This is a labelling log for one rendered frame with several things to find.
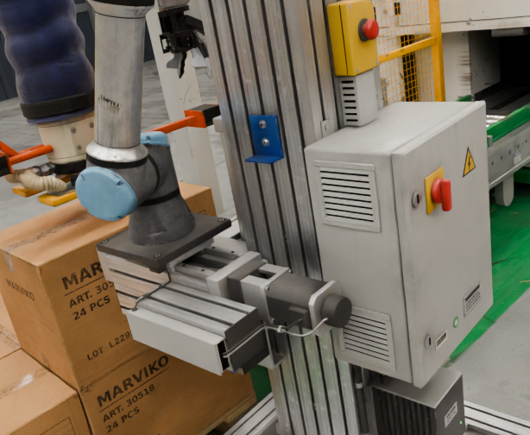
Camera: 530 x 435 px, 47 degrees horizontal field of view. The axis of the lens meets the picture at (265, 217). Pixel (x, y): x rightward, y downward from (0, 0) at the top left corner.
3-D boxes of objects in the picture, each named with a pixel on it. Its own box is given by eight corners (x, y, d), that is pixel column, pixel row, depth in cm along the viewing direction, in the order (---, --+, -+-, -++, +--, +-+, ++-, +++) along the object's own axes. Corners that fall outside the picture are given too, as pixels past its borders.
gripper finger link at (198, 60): (197, 82, 167) (179, 55, 169) (214, 77, 171) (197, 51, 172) (201, 76, 165) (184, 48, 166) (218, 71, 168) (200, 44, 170)
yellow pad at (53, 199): (140, 164, 192) (135, 148, 190) (157, 167, 185) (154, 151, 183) (39, 202, 172) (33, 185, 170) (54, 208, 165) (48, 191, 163)
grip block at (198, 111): (209, 119, 186) (205, 103, 184) (226, 120, 180) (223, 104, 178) (186, 127, 181) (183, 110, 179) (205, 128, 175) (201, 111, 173)
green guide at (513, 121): (541, 110, 351) (541, 94, 348) (560, 110, 344) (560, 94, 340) (375, 211, 255) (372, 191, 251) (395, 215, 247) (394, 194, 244)
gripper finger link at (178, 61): (160, 76, 179) (165, 49, 172) (177, 71, 183) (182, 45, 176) (167, 82, 178) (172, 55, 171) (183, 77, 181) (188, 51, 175)
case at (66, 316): (167, 271, 237) (141, 173, 223) (234, 296, 209) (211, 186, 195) (21, 348, 201) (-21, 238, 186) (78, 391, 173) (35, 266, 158)
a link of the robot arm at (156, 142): (187, 179, 139) (174, 121, 134) (164, 201, 127) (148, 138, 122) (140, 183, 143) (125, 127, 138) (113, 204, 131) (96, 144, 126)
